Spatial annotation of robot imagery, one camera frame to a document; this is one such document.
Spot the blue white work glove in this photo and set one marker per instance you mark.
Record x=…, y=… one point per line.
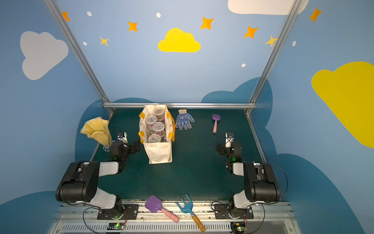
x=184, y=120

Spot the teal garden fork wooden handle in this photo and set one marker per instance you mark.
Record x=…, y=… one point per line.
x=187, y=209

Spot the large purple shovel pink handle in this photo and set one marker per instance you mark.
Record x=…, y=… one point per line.
x=154, y=205

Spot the seed jar pink seeds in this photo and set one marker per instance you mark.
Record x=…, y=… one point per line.
x=159, y=128

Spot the seed jar purple seeds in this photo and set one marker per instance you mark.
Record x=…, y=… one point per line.
x=151, y=120

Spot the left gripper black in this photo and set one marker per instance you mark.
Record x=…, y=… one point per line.
x=132, y=147

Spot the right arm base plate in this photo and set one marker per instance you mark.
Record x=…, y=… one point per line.
x=225, y=211

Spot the small purple shovel pink handle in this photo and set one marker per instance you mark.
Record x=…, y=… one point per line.
x=216, y=119

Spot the white canvas bag yellow handles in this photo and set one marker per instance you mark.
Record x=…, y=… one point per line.
x=160, y=152

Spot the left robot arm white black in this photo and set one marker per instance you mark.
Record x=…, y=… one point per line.
x=79, y=184

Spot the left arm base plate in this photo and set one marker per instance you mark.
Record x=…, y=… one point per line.
x=129, y=212

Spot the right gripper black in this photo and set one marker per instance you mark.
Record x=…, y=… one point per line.
x=221, y=147

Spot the left circuit board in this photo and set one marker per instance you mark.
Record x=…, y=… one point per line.
x=116, y=226

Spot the circuit board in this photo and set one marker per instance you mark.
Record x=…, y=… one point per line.
x=237, y=228
x=116, y=226

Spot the right circuit board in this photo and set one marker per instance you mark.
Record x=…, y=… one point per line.
x=237, y=228

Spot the seed jar brown seeds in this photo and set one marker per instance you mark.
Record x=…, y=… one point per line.
x=159, y=112

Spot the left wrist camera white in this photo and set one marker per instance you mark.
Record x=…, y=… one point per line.
x=122, y=136

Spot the yellow ruffled vase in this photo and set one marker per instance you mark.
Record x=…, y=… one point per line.
x=97, y=129

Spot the aluminium back rail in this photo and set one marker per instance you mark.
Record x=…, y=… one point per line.
x=182, y=105

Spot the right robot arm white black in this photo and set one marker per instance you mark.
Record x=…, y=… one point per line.
x=259, y=181

